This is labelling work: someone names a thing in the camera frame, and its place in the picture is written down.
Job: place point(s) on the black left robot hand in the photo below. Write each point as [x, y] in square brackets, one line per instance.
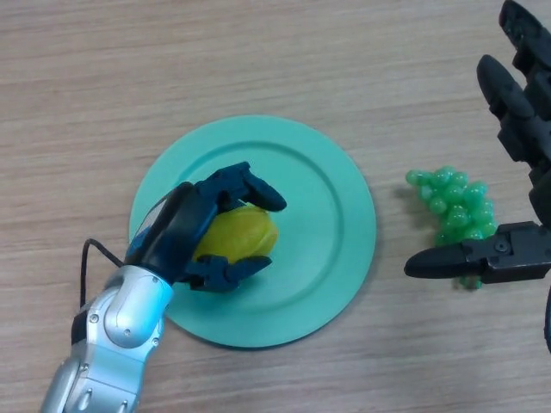
[176, 232]

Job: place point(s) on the yellow starfruit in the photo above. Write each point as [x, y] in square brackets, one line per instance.
[241, 236]

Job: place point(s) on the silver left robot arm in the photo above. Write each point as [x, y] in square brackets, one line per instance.
[116, 322]

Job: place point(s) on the green grape bunch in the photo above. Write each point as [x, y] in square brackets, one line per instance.
[456, 206]

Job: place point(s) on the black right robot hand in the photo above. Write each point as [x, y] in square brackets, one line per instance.
[540, 142]

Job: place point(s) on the green round plate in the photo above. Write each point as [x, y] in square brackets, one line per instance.
[318, 241]

